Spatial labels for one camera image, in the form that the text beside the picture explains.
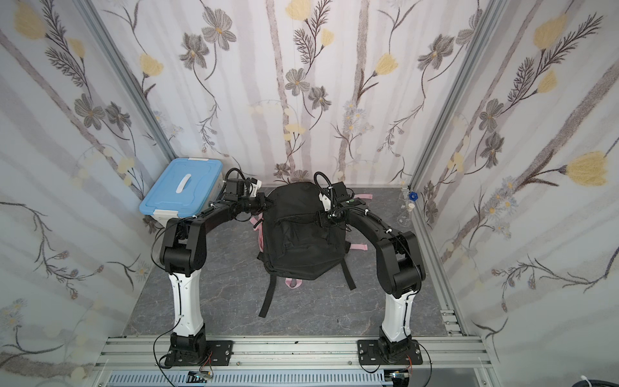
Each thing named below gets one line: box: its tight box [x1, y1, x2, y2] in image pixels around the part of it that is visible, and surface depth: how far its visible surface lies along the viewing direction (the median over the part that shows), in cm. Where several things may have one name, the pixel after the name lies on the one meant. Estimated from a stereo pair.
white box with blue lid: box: [138, 157, 225, 225], surface depth 98 cm
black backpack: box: [257, 182, 357, 318], surface depth 92 cm
